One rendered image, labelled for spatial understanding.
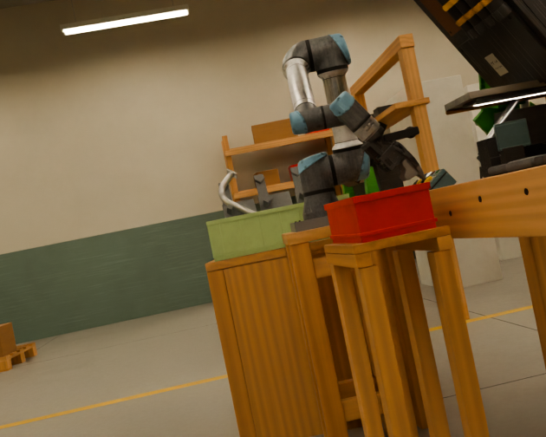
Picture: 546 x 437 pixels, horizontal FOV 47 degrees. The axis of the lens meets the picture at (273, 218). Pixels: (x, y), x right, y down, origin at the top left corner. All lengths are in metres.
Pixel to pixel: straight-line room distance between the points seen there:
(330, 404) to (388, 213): 0.87
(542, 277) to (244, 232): 1.22
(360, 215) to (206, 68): 7.81
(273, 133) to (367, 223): 7.06
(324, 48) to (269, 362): 1.28
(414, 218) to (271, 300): 1.12
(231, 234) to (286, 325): 0.44
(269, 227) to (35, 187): 6.92
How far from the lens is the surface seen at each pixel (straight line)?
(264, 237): 2.65
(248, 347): 2.68
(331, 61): 2.32
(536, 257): 2.75
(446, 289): 1.68
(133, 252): 9.06
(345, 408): 2.31
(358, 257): 1.60
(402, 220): 1.65
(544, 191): 1.42
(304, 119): 2.01
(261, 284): 2.64
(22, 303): 9.39
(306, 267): 2.20
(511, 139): 1.86
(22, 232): 9.36
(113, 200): 9.11
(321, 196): 2.30
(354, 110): 1.92
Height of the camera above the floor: 0.89
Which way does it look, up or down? 1 degrees up
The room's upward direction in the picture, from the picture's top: 11 degrees counter-clockwise
